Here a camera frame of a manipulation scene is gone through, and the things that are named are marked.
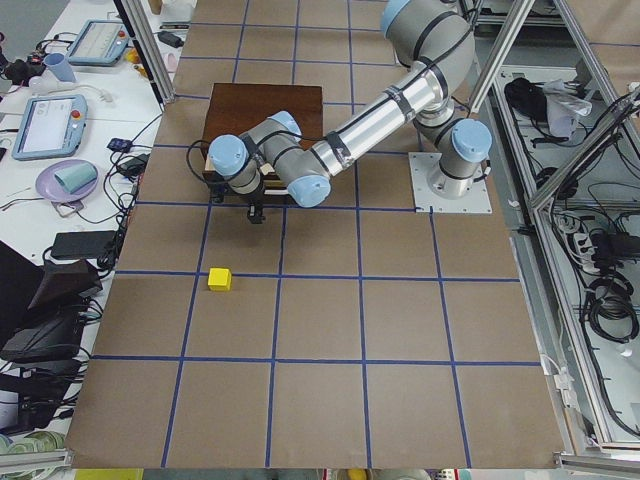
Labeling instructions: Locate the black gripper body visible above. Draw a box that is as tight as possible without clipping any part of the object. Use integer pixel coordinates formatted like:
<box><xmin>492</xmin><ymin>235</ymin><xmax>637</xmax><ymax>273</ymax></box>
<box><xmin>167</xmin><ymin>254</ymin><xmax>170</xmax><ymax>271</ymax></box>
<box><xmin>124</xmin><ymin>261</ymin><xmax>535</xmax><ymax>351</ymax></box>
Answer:
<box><xmin>246</xmin><ymin>189</ymin><xmax>264</xmax><ymax>214</ymax></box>

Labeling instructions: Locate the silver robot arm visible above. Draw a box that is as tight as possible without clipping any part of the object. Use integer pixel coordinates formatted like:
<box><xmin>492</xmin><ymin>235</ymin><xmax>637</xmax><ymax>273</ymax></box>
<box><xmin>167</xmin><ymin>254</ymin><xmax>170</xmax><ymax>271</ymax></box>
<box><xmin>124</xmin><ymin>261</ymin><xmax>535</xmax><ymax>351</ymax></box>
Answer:
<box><xmin>207</xmin><ymin>1</ymin><xmax>492</xmax><ymax>223</ymax></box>

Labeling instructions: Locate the yellow wooden block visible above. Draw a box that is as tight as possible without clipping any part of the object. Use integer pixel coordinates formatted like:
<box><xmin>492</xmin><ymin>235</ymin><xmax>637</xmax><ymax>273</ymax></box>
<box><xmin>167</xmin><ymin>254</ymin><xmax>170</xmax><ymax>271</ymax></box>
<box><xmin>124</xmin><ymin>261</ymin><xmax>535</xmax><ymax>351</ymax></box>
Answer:
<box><xmin>207</xmin><ymin>267</ymin><xmax>232</xmax><ymax>292</ymax></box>

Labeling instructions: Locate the dark wooden drawer cabinet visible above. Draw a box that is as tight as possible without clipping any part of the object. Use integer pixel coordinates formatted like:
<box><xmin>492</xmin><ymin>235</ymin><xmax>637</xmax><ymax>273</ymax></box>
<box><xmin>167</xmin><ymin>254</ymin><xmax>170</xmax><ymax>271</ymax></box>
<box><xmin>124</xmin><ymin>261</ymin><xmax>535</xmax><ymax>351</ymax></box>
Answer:
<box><xmin>203</xmin><ymin>83</ymin><xmax>331</xmax><ymax>208</ymax></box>

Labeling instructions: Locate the black power brick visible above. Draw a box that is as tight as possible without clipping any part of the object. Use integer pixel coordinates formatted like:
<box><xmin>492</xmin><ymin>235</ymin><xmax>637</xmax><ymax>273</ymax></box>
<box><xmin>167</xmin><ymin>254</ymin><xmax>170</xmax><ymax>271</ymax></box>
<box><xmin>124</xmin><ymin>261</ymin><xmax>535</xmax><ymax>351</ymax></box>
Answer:
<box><xmin>50</xmin><ymin>230</ymin><xmax>116</xmax><ymax>260</ymax></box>

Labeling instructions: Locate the teal cup on plate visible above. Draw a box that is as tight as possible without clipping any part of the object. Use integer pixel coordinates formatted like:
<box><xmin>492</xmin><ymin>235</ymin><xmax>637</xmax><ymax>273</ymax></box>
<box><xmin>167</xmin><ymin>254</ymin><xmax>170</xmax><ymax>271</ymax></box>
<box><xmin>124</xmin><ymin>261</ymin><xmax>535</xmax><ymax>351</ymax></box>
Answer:
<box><xmin>54</xmin><ymin>162</ymin><xmax>97</xmax><ymax>194</ymax></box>

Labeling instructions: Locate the purple plate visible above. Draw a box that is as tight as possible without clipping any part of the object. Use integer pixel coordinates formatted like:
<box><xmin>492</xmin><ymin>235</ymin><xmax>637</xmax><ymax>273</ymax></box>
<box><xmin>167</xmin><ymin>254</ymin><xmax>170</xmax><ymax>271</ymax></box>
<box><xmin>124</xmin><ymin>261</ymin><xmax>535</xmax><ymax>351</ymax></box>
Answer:
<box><xmin>35</xmin><ymin>159</ymin><xmax>98</xmax><ymax>203</ymax></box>

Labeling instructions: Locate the near blue teach pendant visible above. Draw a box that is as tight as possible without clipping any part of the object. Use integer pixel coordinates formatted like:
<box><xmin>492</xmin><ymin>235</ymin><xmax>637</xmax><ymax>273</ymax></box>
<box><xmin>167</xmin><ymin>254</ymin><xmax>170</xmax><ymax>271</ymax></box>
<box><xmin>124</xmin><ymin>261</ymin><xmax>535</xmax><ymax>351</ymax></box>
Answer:
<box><xmin>12</xmin><ymin>95</ymin><xmax>88</xmax><ymax>161</ymax></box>

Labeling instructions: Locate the blue teach pendant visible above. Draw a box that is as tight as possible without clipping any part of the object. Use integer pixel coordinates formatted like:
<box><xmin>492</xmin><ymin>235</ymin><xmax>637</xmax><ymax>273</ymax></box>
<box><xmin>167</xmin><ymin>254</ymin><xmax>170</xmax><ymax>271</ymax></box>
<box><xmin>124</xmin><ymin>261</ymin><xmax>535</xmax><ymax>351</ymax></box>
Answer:
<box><xmin>12</xmin><ymin>95</ymin><xmax>88</xmax><ymax>161</ymax></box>
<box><xmin>67</xmin><ymin>20</ymin><xmax>130</xmax><ymax>66</ymax></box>

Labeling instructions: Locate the far blue teach pendant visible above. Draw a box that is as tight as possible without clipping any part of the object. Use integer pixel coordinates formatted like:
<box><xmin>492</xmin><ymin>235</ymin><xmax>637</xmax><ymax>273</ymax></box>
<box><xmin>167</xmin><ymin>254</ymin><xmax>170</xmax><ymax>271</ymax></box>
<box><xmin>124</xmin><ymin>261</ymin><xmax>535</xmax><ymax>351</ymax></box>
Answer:
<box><xmin>67</xmin><ymin>20</ymin><xmax>130</xmax><ymax>66</ymax></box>

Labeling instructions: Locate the light blue cup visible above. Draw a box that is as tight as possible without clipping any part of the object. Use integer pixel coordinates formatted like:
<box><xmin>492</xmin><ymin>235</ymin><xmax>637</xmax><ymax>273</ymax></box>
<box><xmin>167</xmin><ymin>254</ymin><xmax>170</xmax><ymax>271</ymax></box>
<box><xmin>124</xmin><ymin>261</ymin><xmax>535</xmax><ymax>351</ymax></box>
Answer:
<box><xmin>44</xmin><ymin>52</ymin><xmax>77</xmax><ymax>83</ymax></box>

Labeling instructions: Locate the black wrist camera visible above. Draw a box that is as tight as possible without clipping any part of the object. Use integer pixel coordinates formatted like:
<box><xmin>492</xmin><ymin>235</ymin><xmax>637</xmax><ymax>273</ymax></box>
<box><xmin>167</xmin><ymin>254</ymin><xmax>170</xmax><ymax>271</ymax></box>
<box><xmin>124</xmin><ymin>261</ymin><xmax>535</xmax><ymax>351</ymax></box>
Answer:
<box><xmin>209</xmin><ymin>184</ymin><xmax>227</xmax><ymax>204</ymax></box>

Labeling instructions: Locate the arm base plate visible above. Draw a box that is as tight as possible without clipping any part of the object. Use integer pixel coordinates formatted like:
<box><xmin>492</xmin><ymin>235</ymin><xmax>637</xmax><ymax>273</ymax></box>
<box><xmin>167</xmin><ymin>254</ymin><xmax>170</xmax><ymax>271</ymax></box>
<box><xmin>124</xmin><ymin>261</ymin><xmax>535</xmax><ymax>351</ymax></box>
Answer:
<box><xmin>408</xmin><ymin>152</ymin><xmax>493</xmax><ymax>215</ymax></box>

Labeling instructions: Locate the aluminium frame post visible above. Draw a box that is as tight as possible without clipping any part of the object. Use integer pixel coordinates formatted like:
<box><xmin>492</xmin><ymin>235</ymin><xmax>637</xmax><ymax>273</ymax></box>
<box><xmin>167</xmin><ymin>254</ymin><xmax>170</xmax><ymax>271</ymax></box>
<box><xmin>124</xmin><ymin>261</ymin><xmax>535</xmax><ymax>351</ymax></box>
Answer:
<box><xmin>113</xmin><ymin>0</ymin><xmax>175</xmax><ymax>105</ymax></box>

